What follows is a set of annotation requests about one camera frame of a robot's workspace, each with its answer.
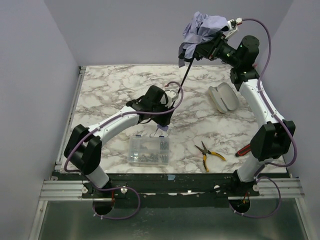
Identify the red black screwdriver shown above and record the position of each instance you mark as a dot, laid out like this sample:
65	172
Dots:
243	151

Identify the blue tape piece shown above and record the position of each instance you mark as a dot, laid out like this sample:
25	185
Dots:
171	177

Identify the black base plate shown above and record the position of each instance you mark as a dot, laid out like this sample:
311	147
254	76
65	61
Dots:
188	190

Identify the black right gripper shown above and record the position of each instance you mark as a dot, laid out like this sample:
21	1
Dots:
206	47

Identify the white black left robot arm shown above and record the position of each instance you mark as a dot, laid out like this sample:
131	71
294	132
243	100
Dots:
84	147

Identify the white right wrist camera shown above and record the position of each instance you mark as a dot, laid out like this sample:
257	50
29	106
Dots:
233	27

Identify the aluminium left side rail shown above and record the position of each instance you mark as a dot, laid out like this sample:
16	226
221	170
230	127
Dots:
60	155

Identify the lilac umbrella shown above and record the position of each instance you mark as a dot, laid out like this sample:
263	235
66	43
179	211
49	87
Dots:
201	29

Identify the aluminium rail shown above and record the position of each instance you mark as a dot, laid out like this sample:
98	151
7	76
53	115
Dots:
62	190
60	155

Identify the clear plastic screw box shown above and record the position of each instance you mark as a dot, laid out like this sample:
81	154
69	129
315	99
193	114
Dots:
144	150

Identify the beige umbrella case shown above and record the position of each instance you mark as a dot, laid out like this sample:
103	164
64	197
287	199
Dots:
224	97

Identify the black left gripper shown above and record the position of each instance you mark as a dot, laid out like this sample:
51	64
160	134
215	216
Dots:
164	117

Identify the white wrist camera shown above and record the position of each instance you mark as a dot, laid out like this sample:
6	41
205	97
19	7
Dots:
233	27
170	97

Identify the aluminium front rail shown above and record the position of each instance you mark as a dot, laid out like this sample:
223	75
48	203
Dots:
62	190

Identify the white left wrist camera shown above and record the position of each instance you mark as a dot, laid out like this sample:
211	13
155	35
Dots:
170	97

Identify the yellow handled pliers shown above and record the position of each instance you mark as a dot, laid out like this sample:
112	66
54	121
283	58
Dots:
206	152

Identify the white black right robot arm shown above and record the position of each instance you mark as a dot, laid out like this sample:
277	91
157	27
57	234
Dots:
274	136

